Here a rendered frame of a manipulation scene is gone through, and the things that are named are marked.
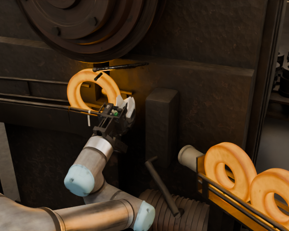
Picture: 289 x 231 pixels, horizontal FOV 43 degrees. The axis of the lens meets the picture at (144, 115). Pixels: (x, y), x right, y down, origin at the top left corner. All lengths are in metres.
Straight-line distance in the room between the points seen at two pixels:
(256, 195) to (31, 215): 0.48
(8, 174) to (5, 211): 1.54
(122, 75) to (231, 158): 0.49
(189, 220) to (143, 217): 0.18
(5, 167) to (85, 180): 1.38
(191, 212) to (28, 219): 0.53
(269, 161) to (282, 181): 1.49
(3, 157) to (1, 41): 1.07
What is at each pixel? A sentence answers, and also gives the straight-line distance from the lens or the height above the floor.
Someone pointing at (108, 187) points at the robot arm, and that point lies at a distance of 1.01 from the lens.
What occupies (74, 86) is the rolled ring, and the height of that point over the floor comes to 0.79.
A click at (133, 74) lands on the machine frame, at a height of 0.82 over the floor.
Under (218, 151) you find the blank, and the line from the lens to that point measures 0.91.
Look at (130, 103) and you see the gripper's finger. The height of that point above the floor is 0.77.
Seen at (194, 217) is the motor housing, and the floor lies 0.52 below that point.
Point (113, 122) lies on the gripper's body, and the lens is 1.02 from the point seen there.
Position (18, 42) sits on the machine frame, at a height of 0.87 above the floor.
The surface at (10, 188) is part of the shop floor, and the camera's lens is 2.10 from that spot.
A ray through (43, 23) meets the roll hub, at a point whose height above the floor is 1.01.
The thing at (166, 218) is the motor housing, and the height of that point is 0.50.
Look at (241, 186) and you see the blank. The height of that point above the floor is 0.71.
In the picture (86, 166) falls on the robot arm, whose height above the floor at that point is 0.71.
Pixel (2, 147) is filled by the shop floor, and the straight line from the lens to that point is 2.47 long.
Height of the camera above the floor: 1.26
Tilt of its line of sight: 28 degrees down
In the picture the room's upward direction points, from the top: straight up
